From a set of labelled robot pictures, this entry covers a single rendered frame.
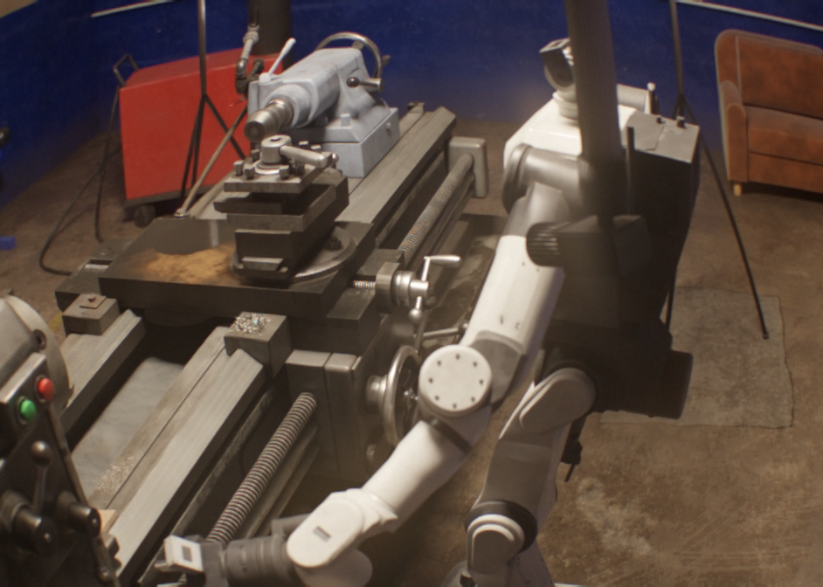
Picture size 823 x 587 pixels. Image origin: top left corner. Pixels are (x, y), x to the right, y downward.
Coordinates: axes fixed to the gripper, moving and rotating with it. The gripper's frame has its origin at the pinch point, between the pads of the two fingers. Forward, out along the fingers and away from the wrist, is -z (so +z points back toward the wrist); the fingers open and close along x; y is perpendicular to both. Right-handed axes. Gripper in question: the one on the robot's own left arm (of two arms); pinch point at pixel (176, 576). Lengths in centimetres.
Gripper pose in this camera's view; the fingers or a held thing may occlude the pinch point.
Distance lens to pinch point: 130.6
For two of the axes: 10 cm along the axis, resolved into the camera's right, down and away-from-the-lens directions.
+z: 9.4, -2.9, -2.1
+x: -1.1, -7.9, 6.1
